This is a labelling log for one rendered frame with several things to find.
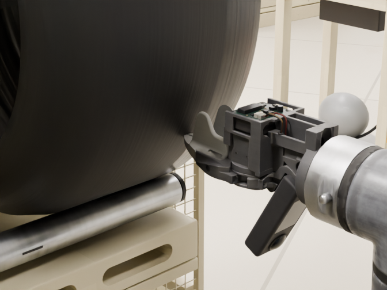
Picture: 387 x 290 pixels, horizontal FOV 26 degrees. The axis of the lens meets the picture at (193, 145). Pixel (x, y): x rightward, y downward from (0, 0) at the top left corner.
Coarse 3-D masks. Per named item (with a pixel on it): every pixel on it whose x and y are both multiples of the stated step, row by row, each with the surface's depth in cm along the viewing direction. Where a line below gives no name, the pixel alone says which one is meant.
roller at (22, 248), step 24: (120, 192) 111; (144, 192) 112; (168, 192) 115; (48, 216) 104; (72, 216) 105; (96, 216) 107; (120, 216) 109; (0, 240) 99; (24, 240) 100; (48, 240) 102; (72, 240) 105; (0, 264) 98
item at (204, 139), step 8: (200, 112) 95; (200, 120) 95; (208, 120) 94; (200, 128) 96; (208, 128) 94; (184, 136) 100; (192, 136) 97; (200, 136) 96; (208, 136) 95; (216, 136) 94; (192, 144) 97; (200, 144) 96; (208, 144) 95; (216, 144) 94; (224, 144) 93; (192, 152) 97; (208, 152) 95; (216, 152) 95; (224, 152) 93
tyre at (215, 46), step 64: (0, 0) 137; (64, 0) 82; (128, 0) 84; (192, 0) 89; (256, 0) 97; (0, 64) 135; (64, 64) 85; (128, 64) 86; (192, 64) 93; (0, 128) 128; (64, 128) 89; (128, 128) 91; (192, 128) 101; (0, 192) 101; (64, 192) 97
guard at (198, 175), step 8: (184, 168) 187; (184, 176) 188; (192, 176) 190; (200, 176) 191; (200, 184) 192; (200, 192) 192; (184, 200) 190; (200, 200) 193; (184, 208) 191; (200, 208) 194; (200, 216) 194; (200, 224) 195; (200, 232) 196; (200, 240) 197; (200, 248) 197; (200, 256) 198; (200, 264) 199; (200, 272) 200; (192, 280) 200; (200, 280) 201; (176, 288) 196; (200, 288) 201
